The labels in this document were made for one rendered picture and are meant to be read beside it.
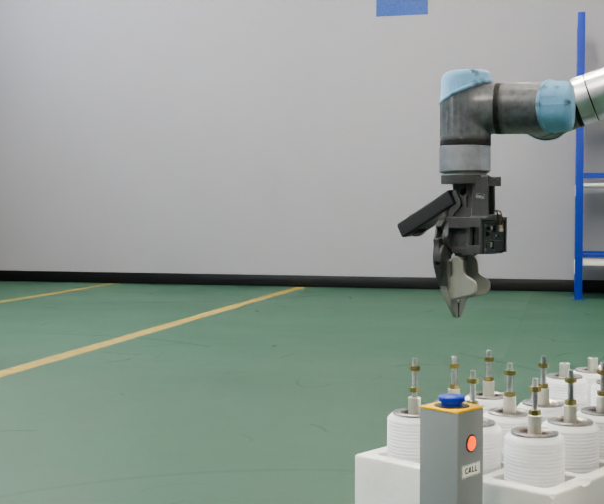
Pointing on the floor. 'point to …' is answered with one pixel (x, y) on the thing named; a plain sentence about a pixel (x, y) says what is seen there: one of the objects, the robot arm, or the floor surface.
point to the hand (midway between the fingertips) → (452, 308)
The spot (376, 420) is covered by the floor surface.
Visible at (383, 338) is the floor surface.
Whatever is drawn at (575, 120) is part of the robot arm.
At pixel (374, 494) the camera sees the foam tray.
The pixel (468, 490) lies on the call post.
